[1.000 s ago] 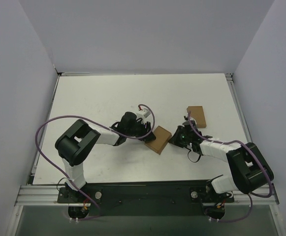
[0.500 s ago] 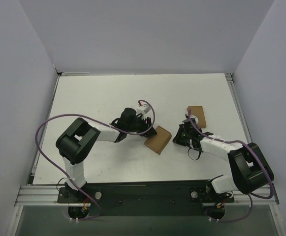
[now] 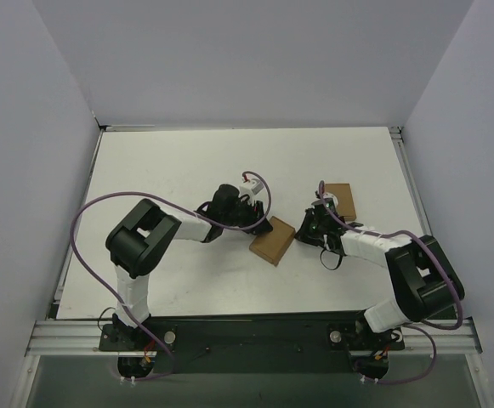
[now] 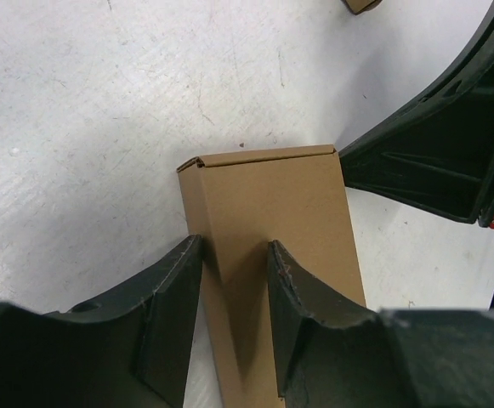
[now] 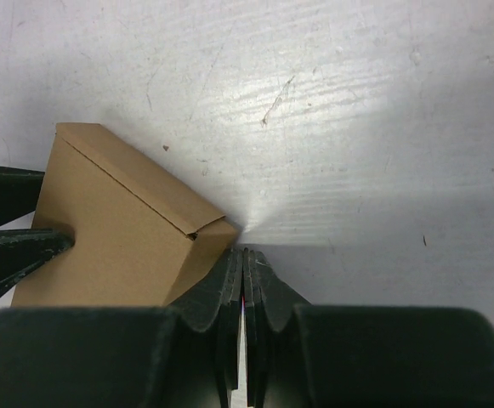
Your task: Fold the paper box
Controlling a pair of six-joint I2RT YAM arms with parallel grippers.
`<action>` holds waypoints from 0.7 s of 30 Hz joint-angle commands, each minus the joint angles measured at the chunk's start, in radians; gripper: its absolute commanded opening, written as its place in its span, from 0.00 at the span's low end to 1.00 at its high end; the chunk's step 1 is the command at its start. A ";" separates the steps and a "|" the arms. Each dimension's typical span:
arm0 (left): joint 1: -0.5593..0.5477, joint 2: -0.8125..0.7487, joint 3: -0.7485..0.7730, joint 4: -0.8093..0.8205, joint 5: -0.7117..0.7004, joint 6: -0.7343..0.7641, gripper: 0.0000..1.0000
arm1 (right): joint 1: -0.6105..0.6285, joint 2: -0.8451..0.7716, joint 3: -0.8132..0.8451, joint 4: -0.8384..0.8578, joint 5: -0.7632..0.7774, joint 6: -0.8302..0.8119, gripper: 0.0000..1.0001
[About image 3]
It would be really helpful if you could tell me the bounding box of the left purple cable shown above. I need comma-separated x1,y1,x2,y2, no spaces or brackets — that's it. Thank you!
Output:
70,170,273,382

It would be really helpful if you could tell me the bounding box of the purple cable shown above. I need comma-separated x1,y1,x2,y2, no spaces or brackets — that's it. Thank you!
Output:
317,181,464,386
70,170,273,382

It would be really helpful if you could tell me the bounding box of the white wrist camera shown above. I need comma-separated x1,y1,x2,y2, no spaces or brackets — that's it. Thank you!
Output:
312,191,338,212
239,173,264,201

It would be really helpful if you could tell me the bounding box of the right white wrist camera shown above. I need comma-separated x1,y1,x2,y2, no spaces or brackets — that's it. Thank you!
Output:
312,191,338,212

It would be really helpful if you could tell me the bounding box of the aluminium frame rail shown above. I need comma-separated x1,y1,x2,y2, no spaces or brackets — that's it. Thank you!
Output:
389,126,433,235

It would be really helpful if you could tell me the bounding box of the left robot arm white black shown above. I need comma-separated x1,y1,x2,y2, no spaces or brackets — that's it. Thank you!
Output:
105,178,273,350

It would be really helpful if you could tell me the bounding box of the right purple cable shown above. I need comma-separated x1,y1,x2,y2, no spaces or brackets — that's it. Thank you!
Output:
317,181,464,386

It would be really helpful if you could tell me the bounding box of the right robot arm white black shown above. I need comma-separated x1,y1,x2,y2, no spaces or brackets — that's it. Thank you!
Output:
295,199,465,333

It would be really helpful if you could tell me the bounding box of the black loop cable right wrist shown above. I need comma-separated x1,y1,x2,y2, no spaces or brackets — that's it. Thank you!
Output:
319,246,344,272

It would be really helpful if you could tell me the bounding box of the small folded cardboard box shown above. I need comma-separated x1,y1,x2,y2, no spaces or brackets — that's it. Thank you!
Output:
325,183,356,222

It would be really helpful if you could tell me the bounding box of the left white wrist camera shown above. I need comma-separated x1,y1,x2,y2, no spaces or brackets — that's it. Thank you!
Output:
239,173,264,201

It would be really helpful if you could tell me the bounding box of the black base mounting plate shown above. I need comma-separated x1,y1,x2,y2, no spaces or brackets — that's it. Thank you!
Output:
99,311,405,379

